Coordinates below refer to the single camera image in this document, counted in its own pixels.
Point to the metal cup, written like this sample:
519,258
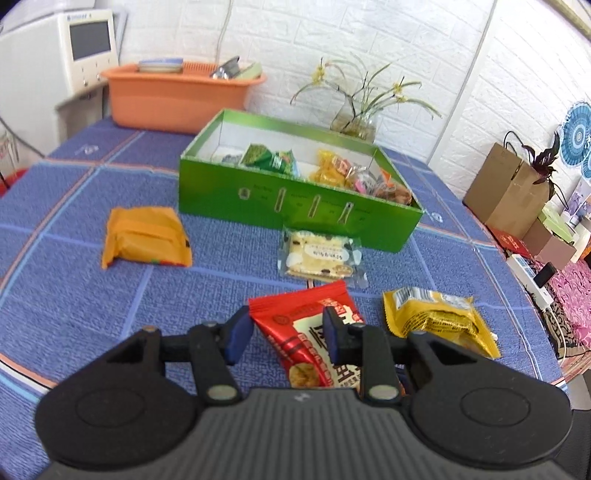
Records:
226,68

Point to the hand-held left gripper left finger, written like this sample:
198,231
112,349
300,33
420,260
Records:
240,334

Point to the orange plastic basin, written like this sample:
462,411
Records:
175,99

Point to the small brown cardboard box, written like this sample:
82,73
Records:
551,244

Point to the orange snack packet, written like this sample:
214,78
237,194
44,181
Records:
143,237

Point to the yellow crinkled snack packet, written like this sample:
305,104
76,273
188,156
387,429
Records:
434,318

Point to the blue round wall decoration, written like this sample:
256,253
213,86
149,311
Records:
577,134
587,164

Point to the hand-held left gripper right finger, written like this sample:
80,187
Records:
331,332

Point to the yellow flowers with green leaves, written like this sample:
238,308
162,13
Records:
364,87

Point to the red snack packet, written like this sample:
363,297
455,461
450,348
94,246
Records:
300,323

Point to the pink floral cloth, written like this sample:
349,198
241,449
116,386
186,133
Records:
572,295

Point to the clear cracker packet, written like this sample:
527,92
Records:
323,256

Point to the glass vase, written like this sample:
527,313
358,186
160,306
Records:
358,123

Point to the blue plaid tablecloth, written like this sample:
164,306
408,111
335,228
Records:
92,300

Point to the white appliance with screen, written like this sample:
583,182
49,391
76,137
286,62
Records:
37,60

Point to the light green box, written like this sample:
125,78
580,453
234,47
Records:
561,221

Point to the white power strip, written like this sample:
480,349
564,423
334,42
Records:
531,279

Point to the green item in basin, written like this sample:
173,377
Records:
251,70

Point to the clear packet of brown dates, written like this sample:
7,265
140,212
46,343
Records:
392,189

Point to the flat red box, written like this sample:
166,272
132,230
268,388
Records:
510,241

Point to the black charger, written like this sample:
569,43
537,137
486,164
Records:
545,274

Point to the brown paper bag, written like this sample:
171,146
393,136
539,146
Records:
503,189

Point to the white wall pipe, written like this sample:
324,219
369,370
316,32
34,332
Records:
471,69

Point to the green cardboard box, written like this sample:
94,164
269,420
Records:
277,207

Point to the green snack packet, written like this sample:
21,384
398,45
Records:
270,159

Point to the purple leaf plant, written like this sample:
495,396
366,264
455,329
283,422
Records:
542,159

